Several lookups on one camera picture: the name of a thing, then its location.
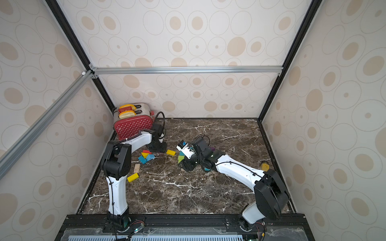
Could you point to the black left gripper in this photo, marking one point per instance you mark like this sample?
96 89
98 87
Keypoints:
163 150

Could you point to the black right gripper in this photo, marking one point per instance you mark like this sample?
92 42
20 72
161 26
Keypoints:
192 161

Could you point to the yellow rectangular block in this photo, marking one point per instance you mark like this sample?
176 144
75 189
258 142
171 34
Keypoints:
132 177
171 153

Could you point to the lime green block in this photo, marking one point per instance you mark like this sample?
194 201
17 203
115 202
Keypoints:
180 158

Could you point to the natural wood block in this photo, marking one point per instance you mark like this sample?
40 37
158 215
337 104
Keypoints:
137 168

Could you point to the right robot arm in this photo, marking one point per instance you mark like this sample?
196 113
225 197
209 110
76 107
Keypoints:
271 194

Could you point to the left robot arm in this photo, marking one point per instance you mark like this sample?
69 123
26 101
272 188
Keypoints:
116 164

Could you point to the light blue triangular block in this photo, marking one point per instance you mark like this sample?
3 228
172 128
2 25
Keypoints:
150 157

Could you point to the yellow triangular block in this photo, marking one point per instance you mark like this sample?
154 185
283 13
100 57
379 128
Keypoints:
145 154

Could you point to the teal rectangular block upper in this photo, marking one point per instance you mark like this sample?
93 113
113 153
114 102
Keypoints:
142 159

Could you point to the red polka dot toy toaster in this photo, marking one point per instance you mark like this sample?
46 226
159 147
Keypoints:
130 127

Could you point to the toy bread slice front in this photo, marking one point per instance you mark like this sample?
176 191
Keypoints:
127 114

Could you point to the toy bread slice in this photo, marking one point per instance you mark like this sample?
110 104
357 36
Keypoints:
129 107
127 114

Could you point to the toy bread slice rear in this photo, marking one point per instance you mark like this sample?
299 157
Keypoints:
129 107

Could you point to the yellow toy bottle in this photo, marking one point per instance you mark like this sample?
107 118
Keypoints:
264 166

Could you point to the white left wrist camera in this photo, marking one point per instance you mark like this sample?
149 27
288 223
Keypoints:
158 129

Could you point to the silver aluminium rail back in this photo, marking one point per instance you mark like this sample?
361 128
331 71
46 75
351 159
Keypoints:
188 70

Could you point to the silver aluminium rail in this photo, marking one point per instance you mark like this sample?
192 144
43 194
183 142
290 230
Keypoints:
13 154
188 70

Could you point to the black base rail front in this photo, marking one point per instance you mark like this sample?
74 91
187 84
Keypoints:
183 227

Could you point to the silver aluminium rail left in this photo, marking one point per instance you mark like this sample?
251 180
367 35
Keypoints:
13 154

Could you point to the black corner frame post left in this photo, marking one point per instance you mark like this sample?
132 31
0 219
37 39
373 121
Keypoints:
80 53

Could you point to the black corner frame post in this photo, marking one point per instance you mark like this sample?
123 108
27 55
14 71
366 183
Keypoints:
80 53
301 33

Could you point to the black corner frame post right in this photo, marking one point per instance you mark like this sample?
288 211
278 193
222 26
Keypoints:
301 33

